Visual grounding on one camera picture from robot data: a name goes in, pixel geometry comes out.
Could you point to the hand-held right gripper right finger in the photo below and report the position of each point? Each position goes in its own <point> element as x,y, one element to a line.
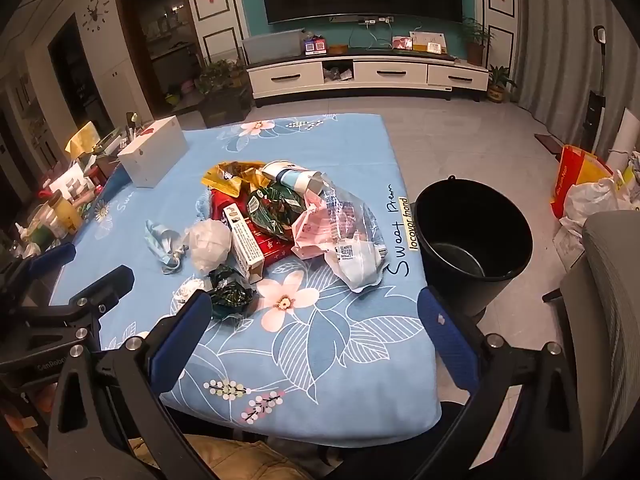
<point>447,340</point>

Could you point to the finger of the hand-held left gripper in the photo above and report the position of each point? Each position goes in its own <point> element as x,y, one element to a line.
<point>110,282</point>
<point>52,257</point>

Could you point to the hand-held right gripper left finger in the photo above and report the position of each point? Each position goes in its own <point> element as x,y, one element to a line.
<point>180,340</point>

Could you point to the dark green wrapper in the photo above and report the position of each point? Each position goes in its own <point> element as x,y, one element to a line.
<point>230,290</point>

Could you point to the small white carton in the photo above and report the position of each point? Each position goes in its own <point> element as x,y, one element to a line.
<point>245,245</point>

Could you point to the white plastic mailer bag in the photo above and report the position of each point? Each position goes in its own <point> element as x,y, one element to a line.
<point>357,265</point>

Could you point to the black plastic bucket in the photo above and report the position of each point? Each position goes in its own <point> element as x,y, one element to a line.
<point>450,220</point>

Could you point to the red and gold box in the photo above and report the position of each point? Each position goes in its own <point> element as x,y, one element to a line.
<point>272,249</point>

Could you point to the yellow snack packet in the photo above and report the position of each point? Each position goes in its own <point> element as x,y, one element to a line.
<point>220,180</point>

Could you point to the clear printed plastic bag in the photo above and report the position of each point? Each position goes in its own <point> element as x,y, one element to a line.
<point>355,210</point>

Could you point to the green snack packet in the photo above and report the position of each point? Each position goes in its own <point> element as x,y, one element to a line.
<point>275,210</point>

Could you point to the pink and white plastic bag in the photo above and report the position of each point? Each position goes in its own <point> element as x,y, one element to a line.
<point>312,225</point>

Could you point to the gold snack packet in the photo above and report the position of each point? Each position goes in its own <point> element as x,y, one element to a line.
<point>250,175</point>

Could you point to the white and blue paper cup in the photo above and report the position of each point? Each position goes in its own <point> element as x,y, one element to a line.
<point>290,175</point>

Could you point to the glass jar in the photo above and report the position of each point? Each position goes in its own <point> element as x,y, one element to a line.
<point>45,227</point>

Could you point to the yellow bottle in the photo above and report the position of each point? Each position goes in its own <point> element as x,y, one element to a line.
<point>67,212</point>

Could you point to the yellow cloth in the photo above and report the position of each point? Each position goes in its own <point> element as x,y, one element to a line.
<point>82,140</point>

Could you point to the person's khaki trousers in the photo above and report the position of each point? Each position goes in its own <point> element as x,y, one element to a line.
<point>225,457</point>

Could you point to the white cardboard box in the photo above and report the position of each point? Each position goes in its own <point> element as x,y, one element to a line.
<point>150,155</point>

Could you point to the grey sofa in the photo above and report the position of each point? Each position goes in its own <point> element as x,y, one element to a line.
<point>605,285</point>

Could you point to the red and yellow shopping bag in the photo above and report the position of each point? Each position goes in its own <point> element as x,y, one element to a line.
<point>575,175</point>

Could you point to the plant stand with plants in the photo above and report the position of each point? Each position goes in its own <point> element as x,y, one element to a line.
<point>222,95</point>

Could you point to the dark door mat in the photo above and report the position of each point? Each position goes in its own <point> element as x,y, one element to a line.
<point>549,143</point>

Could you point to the small potted plant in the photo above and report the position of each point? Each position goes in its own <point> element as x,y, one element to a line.
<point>497,87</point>

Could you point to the white paper roll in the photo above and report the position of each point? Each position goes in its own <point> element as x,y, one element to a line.
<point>625,135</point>

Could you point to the white television cabinet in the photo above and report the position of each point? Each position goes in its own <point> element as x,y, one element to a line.
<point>380,72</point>

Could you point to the black upright vacuum cleaner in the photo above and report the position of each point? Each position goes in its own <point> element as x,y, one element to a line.
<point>596,105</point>

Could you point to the tall potted plant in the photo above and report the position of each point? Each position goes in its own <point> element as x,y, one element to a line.
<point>475,50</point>

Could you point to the pink picture card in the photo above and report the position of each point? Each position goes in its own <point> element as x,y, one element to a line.
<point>401,43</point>

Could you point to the white desk calendar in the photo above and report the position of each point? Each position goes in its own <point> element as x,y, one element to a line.
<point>427,40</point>

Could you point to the wooden bowl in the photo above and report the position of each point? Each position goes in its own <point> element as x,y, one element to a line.
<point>338,49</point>

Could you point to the grey curtain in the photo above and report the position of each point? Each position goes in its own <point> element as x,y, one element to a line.
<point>560,35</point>

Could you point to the black wall clock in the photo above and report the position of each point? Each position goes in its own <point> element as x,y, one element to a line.
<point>95,12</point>

